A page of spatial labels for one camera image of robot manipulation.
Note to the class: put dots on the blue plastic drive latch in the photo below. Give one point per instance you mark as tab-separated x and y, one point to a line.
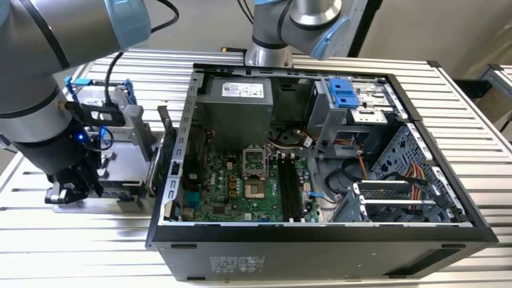
341	93

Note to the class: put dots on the black frame post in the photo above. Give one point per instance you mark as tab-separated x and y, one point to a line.
369	18

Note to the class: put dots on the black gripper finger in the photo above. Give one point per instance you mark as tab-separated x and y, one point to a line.
93	180
73	186

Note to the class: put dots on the grey metal drive cage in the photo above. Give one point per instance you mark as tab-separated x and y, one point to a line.
368	115

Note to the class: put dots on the grey disk bay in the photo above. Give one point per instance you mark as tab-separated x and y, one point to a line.
384	195

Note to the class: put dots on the green motherboard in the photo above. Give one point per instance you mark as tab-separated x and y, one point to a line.
224	192

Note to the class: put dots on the hard disk in blue carrier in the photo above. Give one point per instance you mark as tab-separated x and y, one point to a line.
81	82

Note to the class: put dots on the CPU socket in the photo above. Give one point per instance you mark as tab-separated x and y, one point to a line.
254	189

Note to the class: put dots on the grey parts rack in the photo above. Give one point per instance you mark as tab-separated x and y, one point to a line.
133	120

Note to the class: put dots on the yellow black plug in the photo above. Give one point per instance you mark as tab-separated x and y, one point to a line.
225	49

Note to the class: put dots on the green graphics card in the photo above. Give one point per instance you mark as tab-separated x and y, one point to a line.
168	141

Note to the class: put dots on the black round fan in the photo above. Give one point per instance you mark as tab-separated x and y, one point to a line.
288	136

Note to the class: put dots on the grey power supply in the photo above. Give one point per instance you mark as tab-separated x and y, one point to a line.
236	120

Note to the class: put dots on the black PC case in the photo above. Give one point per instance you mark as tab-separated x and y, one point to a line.
280	255

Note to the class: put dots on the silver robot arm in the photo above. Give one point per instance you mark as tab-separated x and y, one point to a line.
40	45

